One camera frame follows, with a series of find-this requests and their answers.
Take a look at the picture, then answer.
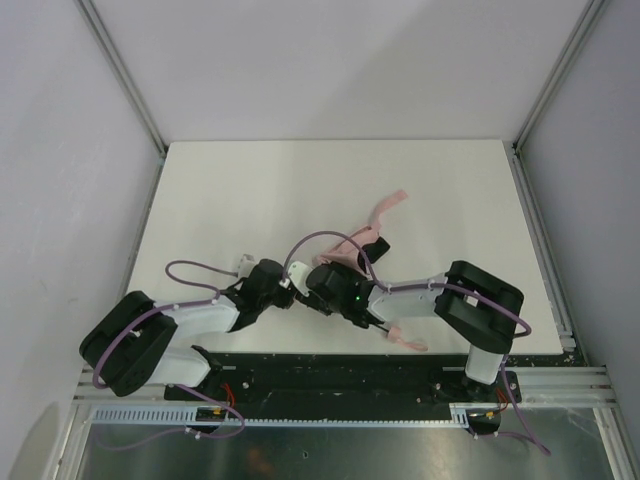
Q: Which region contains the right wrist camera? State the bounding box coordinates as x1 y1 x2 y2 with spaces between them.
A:
280 261 313 297

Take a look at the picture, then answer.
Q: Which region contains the grey cable duct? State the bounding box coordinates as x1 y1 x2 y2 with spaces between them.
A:
90 405 481 428

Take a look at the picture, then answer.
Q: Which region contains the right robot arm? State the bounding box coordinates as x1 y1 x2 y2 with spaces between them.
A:
287 238 525 389

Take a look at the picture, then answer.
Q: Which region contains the pink folding umbrella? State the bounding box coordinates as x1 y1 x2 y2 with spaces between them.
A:
305 190 428 352

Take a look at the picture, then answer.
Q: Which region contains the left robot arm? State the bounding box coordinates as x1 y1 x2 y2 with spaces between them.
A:
79 259 295 397

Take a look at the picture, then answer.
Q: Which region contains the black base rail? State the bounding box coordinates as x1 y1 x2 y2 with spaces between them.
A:
196 353 522 420

